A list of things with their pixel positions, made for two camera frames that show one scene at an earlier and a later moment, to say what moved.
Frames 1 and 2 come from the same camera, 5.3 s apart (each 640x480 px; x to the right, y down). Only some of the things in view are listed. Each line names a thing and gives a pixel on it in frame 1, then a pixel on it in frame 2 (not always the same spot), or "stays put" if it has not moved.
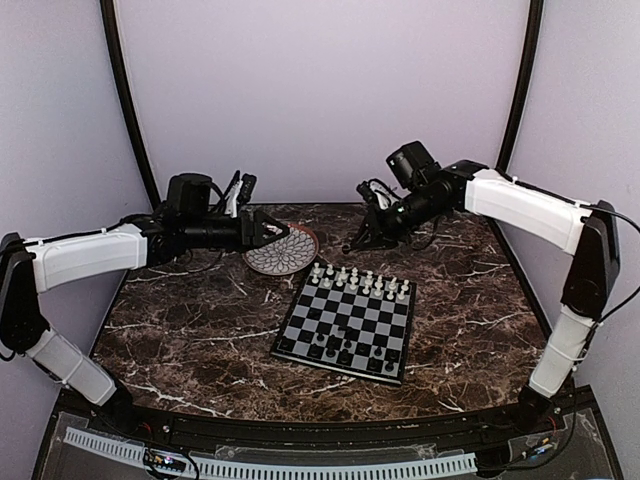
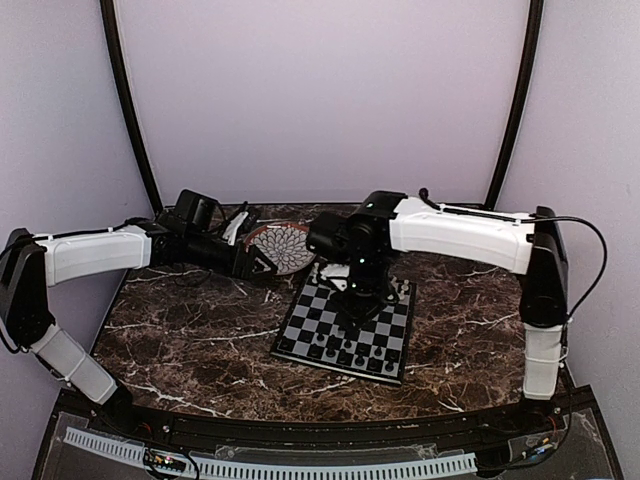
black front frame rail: (157, 421) stays put
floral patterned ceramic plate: (286, 254) stays put
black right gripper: (381, 236) -> (360, 313)
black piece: (285, 345) stays put
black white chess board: (352, 322) stays put
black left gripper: (256, 239) -> (249, 257)
